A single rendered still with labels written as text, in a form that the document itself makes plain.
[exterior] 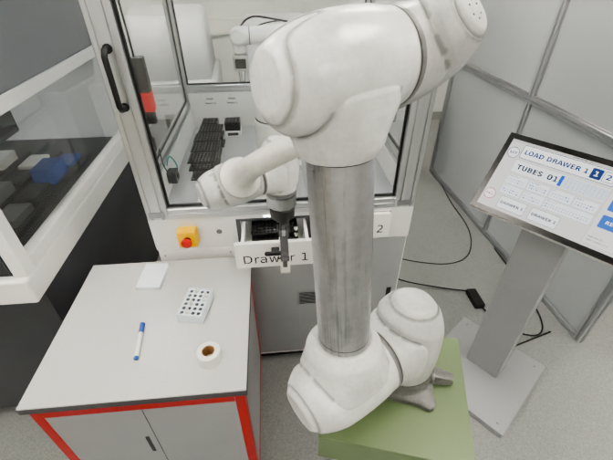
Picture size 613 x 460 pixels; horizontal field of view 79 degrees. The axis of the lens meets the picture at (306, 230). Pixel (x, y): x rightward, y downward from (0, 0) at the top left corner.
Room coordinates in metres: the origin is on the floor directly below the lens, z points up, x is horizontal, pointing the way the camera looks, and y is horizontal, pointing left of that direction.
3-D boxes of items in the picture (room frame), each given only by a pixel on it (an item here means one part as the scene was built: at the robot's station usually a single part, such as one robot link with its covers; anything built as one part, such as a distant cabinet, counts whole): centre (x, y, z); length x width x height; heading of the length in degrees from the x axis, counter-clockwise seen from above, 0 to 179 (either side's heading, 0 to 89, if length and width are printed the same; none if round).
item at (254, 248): (1.03, 0.11, 0.87); 0.29 x 0.02 x 0.11; 95
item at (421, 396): (0.56, -0.26, 0.89); 0.22 x 0.18 x 0.06; 74
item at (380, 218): (1.20, -0.19, 0.87); 0.29 x 0.02 x 0.11; 95
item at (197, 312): (0.87, 0.38, 0.78); 0.12 x 0.08 x 0.04; 174
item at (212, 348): (0.67, 0.29, 0.78); 0.07 x 0.07 x 0.04
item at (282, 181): (0.93, 0.08, 1.28); 0.13 x 0.11 x 0.16; 126
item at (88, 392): (0.83, 0.51, 0.38); 0.62 x 0.58 x 0.76; 95
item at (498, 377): (1.10, -0.89, 0.51); 0.50 x 0.45 x 1.02; 133
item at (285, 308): (1.65, 0.12, 0.40); 1.03 x 0.95 x 0.80; 95
